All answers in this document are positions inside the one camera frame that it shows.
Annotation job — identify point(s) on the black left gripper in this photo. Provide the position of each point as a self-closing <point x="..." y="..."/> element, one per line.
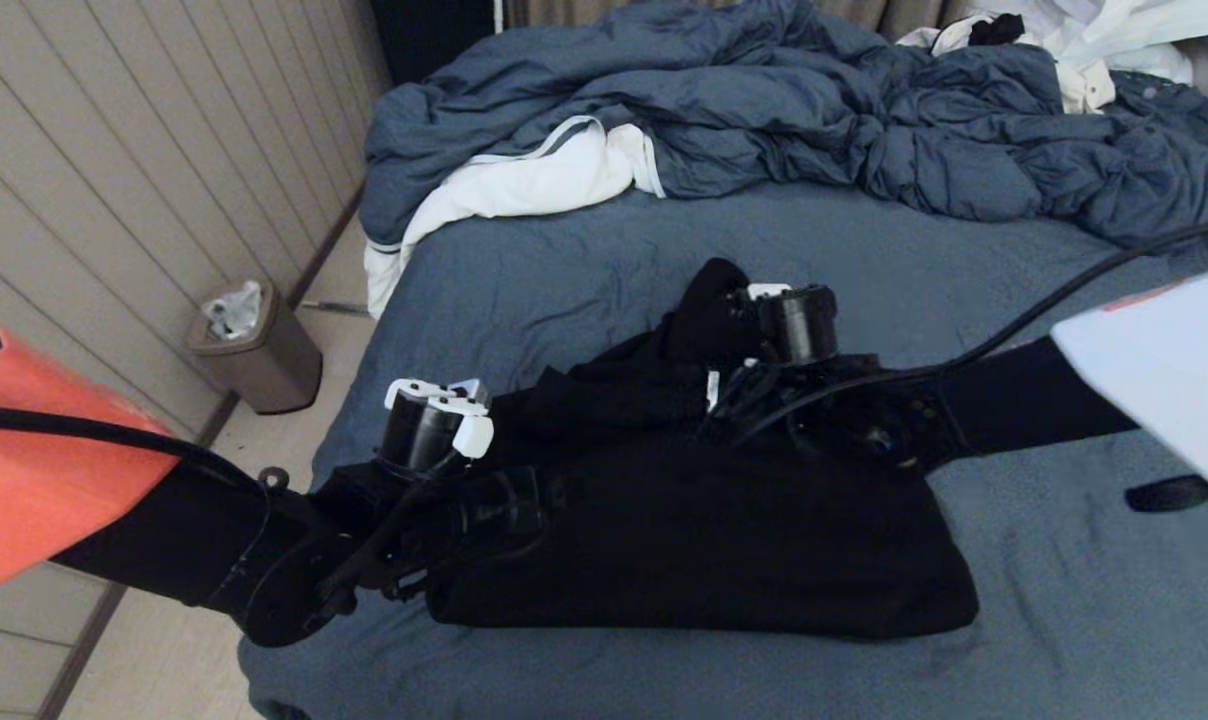
<point x="444" y="520"/>

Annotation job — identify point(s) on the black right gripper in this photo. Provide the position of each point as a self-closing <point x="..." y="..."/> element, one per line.
<point x="824" y="410"/>

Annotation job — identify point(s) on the black zip hoodie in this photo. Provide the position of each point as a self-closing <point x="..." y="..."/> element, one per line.
<point x="714" y="540"/>

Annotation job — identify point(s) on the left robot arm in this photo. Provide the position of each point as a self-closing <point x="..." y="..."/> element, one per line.
<point x="114" y="500"/>

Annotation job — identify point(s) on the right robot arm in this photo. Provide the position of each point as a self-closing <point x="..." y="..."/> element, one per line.
<point x="1114" y="390"/>

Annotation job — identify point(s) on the white clothes pile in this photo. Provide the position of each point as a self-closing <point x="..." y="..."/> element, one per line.
<point x="1039" y="15"/>

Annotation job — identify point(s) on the brown trash bin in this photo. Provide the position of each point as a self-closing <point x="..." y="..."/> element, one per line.
<point x="274" y="360"/>

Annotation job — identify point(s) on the grey metal rod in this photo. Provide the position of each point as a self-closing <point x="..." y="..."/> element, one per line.
<point x="334" y="304"/>

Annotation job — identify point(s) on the white plastic bin liner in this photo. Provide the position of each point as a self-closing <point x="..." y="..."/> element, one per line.
<point x="232" y="312"/>

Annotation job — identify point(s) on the rumpled blue duvet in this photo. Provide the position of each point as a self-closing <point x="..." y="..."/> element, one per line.
<point x="764" y="100"/>

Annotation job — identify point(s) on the blue bed sheet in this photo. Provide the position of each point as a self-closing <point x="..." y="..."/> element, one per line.
<point x="1064" y="620"/>

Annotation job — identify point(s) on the beige curtain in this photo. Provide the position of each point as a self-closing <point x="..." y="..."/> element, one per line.
<point x="894" y="15"/>

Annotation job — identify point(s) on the cream garment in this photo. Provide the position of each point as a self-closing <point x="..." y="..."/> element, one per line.
<point x="1089" y="90"/>

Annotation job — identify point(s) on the small black garment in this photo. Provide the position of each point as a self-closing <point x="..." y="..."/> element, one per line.
<point x="999" y="28"/>

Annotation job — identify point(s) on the blue denim garment with buttons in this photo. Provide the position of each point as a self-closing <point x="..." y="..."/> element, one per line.
<point x="1174" y="100"/>

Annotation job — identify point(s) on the black furniture piece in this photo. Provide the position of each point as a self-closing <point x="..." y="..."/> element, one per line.
<point x="434" y="30"/>

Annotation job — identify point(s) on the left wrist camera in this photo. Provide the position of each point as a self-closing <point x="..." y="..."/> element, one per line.
<point x="434" y="425"/>

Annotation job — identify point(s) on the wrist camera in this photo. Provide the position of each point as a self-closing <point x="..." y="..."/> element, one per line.
<point x="789" y="320"/>
<point x="434" y="425"/>

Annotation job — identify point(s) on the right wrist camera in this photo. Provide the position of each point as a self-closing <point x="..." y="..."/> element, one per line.
<point x="789" y="320"/>

